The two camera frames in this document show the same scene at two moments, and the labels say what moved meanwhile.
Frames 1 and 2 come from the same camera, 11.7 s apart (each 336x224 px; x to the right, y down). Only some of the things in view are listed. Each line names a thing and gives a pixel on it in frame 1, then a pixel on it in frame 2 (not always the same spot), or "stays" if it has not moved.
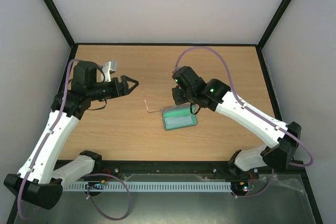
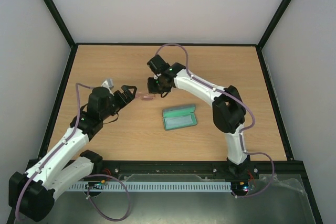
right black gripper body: [177, 95] -> [153, 85]
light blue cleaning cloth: [177, 121] stays
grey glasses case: [178, 116] stays
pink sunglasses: [147, 108] -> [148, 97]
